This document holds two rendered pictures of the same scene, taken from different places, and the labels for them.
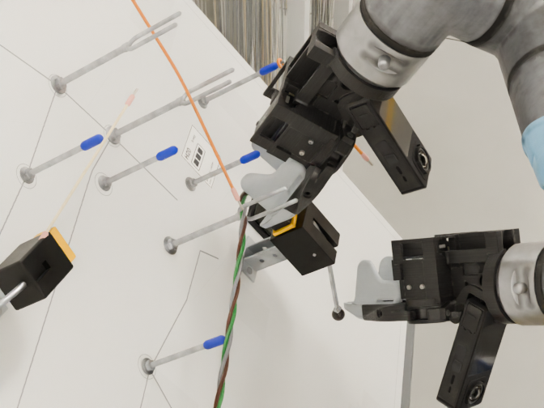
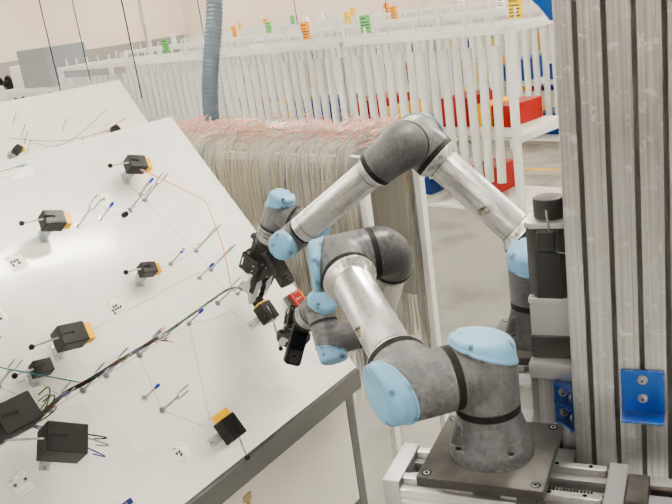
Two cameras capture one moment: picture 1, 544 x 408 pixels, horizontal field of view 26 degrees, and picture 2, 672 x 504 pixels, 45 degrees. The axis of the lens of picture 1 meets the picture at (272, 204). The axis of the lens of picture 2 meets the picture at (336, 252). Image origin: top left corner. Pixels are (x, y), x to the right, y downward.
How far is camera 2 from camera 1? 1.67 m
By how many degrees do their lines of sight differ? 37
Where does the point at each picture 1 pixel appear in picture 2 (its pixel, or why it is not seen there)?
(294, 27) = not seen: hidden behind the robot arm
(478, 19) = (281, 219)
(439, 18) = (272, 218)
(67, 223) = (178, 280)
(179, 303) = (212, 317)
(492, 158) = not seen: hidden behind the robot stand
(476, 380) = (294, 353)
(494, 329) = (300, 334)
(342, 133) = (260, 263)
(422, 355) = not seen: outside the picture
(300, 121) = (248, 258)
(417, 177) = (282, 279)
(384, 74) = (264, 239)
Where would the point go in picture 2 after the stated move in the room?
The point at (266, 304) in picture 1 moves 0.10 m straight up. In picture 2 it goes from (254, 338) to (248, 306)
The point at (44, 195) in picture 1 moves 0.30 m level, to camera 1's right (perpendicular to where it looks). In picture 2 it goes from (174, 270) to (262, 273)
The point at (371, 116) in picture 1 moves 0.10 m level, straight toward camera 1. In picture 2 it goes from (267, 256) to (245, 268)
